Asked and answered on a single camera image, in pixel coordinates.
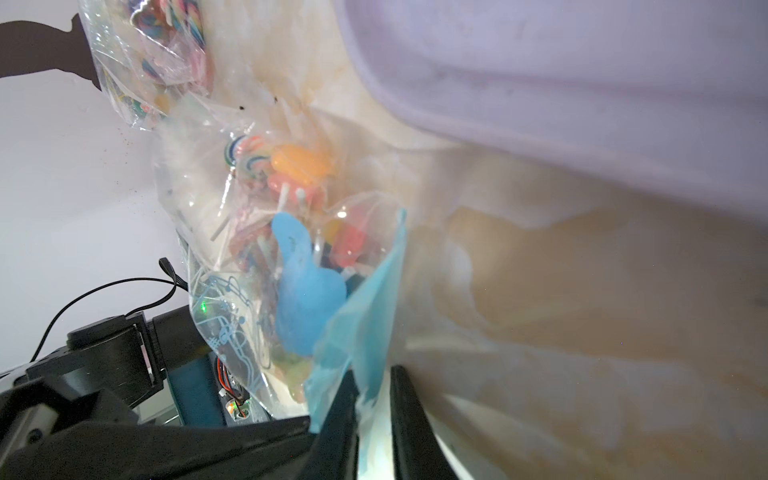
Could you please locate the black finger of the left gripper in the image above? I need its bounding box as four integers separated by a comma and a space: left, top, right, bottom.
1, 378, 315, 479

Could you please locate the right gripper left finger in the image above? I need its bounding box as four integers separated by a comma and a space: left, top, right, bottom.
297, 371, 359, 480

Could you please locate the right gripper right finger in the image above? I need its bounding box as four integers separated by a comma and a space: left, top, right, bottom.
390, 365, 458, 480

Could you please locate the lavender plastic tray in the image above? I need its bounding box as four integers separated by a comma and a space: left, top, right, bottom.
335, 1, 767, 220

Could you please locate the candy bag blue zip upper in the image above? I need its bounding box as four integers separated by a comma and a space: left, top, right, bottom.
154, 94, 406, 431

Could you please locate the candy bag yellow zip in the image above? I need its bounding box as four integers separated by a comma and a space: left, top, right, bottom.
78, 0, 211, 130

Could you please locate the black base frame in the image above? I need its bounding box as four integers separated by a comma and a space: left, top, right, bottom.
14, 307, 272, 427

